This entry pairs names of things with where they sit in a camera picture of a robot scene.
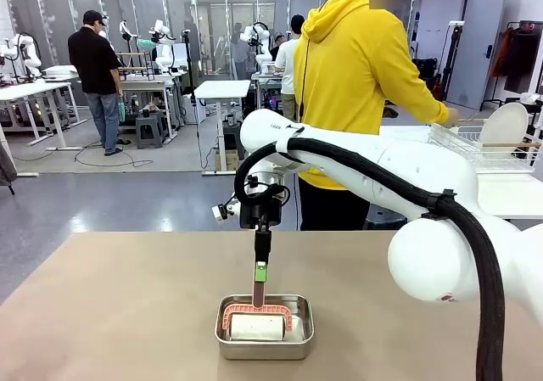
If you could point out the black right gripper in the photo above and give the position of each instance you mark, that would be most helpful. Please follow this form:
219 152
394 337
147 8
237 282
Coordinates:
261 211

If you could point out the pink maroon lint roller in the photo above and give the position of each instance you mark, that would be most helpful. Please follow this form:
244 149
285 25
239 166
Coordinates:
259 326

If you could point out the white round plate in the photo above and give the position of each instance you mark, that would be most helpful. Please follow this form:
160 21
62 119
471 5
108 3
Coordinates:
505 126

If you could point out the person's right forearm yellow sleeve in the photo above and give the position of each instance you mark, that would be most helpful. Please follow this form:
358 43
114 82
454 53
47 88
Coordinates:
424 101

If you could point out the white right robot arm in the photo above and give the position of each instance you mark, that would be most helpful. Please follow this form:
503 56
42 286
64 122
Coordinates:
382 173

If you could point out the person's right hand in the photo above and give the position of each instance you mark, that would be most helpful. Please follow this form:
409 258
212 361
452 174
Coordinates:
451 116

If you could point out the cardboard box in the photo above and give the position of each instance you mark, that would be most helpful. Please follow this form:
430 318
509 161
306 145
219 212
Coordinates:
227 160

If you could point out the rectangular metal container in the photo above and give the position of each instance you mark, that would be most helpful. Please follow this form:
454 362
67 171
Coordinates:
263 351

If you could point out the grey plastic stool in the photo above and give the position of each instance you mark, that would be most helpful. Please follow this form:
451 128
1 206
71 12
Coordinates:
148 130

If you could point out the white background work table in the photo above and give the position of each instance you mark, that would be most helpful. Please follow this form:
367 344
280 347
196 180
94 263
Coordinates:
25 90
222 88
144 85

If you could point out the person in white shirt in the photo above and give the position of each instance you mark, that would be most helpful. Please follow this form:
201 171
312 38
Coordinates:
288 67

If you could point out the person in dark clothes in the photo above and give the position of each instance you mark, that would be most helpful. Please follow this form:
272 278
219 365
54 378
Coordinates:
237 50

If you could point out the person in yellow hoodie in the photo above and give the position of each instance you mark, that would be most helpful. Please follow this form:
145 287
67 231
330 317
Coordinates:
348 58

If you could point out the black bags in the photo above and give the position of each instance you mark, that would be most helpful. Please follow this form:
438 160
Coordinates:
426 73

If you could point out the person in black shirt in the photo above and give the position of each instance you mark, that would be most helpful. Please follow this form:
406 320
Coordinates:
95 67

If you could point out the white side table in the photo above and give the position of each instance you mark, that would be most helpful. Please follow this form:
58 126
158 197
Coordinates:
509 194

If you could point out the white flat box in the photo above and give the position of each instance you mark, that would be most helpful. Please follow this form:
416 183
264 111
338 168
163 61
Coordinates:
61 71

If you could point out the dark grey hanging cloth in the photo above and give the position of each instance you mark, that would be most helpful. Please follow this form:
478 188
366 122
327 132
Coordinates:
5 164

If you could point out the grey door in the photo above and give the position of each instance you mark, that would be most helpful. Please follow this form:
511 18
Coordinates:
475 50

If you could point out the black cart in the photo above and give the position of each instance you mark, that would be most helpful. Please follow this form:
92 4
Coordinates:
534 109

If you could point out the white tissue pack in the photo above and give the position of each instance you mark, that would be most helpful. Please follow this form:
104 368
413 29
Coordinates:
530 97

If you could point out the black clothes rack with garments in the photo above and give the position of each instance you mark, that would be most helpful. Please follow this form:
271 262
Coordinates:
519 58

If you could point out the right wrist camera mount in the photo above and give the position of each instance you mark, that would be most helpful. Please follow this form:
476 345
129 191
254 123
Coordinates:
220 212

